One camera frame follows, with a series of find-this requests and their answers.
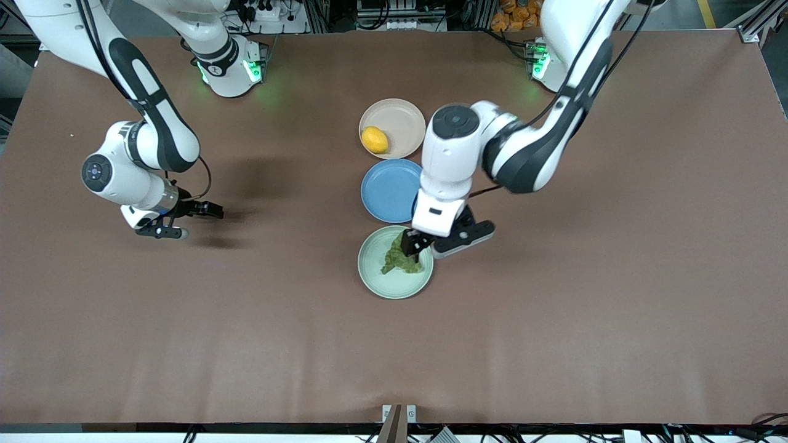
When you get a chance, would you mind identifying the green lettuce leaf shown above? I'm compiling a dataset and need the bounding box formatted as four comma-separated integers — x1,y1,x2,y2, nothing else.
380,231,425,276

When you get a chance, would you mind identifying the yellow lemon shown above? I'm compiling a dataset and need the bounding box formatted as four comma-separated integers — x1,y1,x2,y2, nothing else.
361,126,390,155

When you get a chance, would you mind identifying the light green plate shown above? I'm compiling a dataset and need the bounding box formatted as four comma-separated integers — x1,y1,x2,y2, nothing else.
358,225,434,300

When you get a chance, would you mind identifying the blue plate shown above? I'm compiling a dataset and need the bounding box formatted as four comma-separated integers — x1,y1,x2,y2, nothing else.
361,159,424,223

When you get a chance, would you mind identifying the beige plate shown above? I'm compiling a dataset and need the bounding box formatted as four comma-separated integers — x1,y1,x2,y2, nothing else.
359,98,427,160

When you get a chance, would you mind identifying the white electronics box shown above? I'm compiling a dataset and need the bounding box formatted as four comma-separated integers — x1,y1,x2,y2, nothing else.
356,0,448,31

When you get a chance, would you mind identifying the orange snack bags pile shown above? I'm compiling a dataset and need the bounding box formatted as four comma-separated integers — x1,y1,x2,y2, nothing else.
491,0,545,31

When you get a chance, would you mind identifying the white power strip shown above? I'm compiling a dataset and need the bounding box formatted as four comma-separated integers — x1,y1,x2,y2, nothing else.
246,3,284,22

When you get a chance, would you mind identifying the white metal bracket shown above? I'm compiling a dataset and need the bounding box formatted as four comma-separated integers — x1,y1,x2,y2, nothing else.
382,404,417,425

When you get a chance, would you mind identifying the brown post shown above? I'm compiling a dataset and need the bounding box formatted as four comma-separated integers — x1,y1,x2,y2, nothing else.
377,404,404,443

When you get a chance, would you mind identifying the aluminium frame profile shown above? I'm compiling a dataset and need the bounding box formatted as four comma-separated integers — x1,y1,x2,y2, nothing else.
736,0,788,44

